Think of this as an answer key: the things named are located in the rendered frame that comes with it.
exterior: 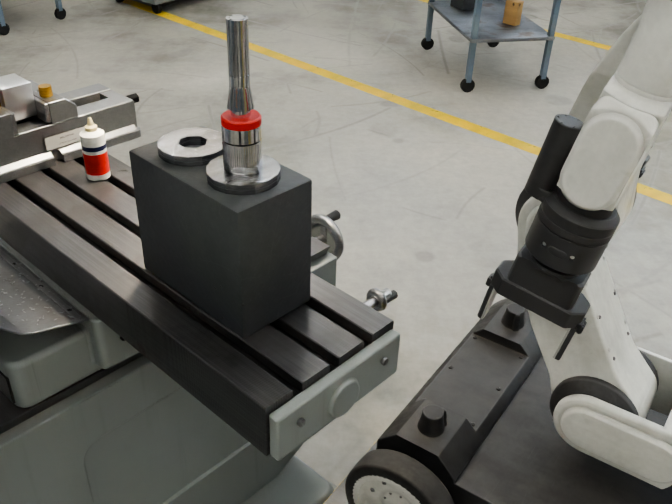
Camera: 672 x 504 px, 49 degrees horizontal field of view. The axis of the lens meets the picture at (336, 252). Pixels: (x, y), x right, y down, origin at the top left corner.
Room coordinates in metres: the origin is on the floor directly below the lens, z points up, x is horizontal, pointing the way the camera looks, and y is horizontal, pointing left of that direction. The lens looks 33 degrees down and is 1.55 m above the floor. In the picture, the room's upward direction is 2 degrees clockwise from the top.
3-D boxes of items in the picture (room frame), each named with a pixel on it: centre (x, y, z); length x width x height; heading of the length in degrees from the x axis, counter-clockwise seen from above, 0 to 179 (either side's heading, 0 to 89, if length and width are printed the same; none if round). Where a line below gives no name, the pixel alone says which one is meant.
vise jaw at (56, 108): (1.24, 0.53, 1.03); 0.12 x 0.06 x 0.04; 48
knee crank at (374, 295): (1.33, -0.07, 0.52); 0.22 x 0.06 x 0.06; 138
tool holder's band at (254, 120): (0.80, 0.12, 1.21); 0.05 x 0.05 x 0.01
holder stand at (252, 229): (0.83, 0.15, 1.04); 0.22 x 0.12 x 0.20; 47
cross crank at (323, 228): (1.41, 0.05, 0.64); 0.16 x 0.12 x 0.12; 138
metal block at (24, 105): (1.20, 0.57, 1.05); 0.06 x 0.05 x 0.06; 48
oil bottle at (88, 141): (1.13, 0.42, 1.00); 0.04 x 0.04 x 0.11
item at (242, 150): (0.80, 0.12, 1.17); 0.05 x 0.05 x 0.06
